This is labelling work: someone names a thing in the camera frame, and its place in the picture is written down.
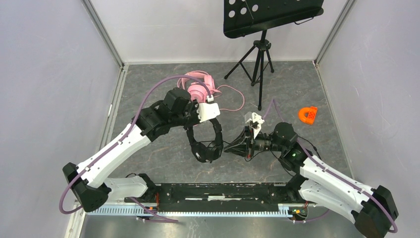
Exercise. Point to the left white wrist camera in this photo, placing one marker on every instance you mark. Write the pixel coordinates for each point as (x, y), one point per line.
(208, 110)

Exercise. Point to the pink headphones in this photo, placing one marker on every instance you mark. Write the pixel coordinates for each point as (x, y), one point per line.
(196, 90)

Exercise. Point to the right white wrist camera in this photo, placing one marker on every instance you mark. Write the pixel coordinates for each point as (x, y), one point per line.
(255, 121)

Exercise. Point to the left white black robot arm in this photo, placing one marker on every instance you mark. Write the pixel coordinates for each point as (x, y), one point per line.
(89, 180)

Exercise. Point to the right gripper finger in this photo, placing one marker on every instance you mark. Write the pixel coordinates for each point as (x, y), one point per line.
(246, 136)
(241, 149)

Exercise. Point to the orange plastic block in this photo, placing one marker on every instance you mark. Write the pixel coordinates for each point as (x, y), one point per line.
(307, 115)

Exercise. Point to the black headphones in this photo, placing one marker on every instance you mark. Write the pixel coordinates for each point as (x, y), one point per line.
(207, 151)

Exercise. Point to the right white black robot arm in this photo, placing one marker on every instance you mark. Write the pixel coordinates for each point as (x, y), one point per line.
(372, 211)

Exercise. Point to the black music stand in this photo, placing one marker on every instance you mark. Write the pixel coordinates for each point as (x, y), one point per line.
(246, 17)

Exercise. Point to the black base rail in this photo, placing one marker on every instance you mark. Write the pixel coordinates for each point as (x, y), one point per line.
(220, 197)

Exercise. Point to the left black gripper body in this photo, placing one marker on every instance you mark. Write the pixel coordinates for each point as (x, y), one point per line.
(192, 116)

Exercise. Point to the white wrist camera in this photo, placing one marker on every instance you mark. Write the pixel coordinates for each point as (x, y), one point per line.
(208, 110)
(255, 121)

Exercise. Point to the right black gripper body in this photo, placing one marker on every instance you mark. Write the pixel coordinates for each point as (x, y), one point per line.
(263, 142)

